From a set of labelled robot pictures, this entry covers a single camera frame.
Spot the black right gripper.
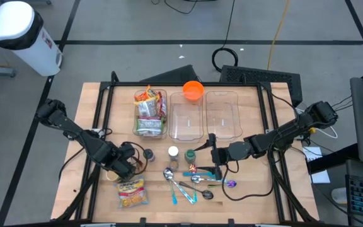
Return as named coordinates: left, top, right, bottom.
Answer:
left=194, top=133, right=233, bottom=182

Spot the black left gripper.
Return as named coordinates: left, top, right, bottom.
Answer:
left=114, top=142, right=137, bottom=181

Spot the brown spice pouch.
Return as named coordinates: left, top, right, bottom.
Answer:
left=132, top=156, right=144, bottom=171

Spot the tan lid spice jar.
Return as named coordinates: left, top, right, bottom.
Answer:
left=105, top=170, right=119, bottom=183

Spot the yellow Maruchan ramen packet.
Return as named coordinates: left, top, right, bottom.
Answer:
left=116, top=176, right=149, bottom=209

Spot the silver spoon striped iridescent handle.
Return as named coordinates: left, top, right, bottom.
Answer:
left=190, top=175, right=230, bottom=184

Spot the teal plastic spoon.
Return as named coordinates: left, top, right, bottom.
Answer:
left=182, top=170, right=216, bottom=178

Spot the green lid spice jar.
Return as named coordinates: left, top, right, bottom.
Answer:
left=184, top=149, right=197, bottom=165

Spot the black lid purple spice jar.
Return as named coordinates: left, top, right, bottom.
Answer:
left=142, top=148, right=156, bottom=163

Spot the purple spoon green handle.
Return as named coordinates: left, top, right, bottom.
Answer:
left=207, top=180, right=238, bottom=189

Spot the dark grey metal spoon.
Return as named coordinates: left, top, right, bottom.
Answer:
left=178, top=181, right=215, bottom=201

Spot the white lid seasoning jar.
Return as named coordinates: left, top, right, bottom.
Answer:
left=168, top=145, right=180, bottom=160

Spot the silver spoon white teal handle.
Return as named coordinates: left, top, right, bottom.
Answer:
left=163, top=168, right=198, bottom=205

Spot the white green ramen packet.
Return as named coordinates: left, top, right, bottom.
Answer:
left=135, top=115, right=165, bottom=137

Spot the white yellow ramen packet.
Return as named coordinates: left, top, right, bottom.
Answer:
left=133, top=96, right=159, bottom=118

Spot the red ramen packet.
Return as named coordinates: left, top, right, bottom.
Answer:
left=156, top=91, right=168, bottom=120

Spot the orange ramen packet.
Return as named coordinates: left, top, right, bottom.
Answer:
left=134, top=84, right=160, bottom=102

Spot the clear plastic bin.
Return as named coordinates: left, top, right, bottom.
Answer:
left=168, top=91, right=205, bottom=142
left=205, top=90, right=244, bottom=141
left=132, top=89, right=169, bottom=139

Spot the orange plastic bowl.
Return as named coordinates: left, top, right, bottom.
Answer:
left=182, top=80, right=205, bottom=102

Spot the white paper sheet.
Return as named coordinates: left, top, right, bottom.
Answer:
left=301, top=146, right=331, bottom=184

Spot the white computer mouse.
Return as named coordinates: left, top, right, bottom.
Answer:
left=331, top=187, right=349, bottom=205

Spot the white trash bin black bag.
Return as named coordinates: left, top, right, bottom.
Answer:
left=0, top=0, right=64, bottom=78

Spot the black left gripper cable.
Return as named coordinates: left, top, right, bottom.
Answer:
left=123, top=141, right=149, bottom=176

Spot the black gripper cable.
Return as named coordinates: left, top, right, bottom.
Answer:
left=123, top=141, right=149, bottom=176
left=221, top=148, right=275, bottom=202

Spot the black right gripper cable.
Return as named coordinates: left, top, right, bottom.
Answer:
left=221, top=148, right=275, bottom=202

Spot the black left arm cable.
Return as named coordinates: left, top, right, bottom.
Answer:
left=57, top=143, right=89, bottom=182

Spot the black aluminium rig frame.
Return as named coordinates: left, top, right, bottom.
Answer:
left=57, top=71, right=320, bottom=227

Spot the coiled black hanging cable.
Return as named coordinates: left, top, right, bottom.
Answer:
left=211, top=0, right=239, bottom=73

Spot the white cable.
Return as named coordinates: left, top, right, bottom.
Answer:
left=294, top=107, right=339, bottom=139

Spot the yellow hanging cable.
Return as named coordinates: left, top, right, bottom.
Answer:
left=266, top=0, right=292, bottom=71

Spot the black floor cable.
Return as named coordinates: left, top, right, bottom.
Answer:
left=149, top=0, right=220, bottom=15

